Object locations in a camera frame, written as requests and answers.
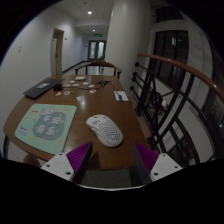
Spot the dark framed window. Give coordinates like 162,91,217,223
151,29,190,91

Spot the black cable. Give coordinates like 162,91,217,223
61,79,126,101

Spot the small black box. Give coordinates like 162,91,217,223
53,82,64,93

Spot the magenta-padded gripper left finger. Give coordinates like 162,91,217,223
40,141,94,185

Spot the open side door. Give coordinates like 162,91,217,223
49,27,65,77

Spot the dark closed laptop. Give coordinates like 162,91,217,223
22,77,66,100

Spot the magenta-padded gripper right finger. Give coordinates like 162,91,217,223
133,142,184,186

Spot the white honeycomb computer mouse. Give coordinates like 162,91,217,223
85,114,125,148

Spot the white paper sheet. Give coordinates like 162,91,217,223
113,90,130,102

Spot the brown wooden chair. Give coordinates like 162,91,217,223
73,60,124,80

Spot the green printed mouse pad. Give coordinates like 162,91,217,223
14,103,78,156

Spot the black railing with wooden handrail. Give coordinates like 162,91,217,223
129,51,224,168

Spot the glass double door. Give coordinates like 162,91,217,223
87,40,108,62

